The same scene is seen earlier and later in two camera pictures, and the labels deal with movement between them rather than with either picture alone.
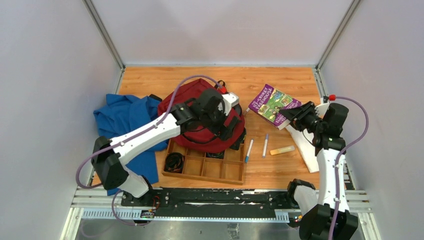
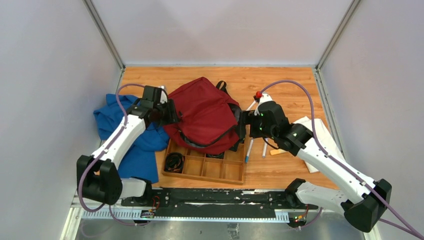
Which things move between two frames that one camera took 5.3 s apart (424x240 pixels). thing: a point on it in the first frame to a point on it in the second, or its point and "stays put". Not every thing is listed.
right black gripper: x=299 y=113 to x=247 y=117
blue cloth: x=117 y=116 stays put
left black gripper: x=230 y=126 to x=171 y=112
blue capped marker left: x=247 y=157 stays put
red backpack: x=202 y=140 stays put
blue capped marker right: x=265 y=145 stays put
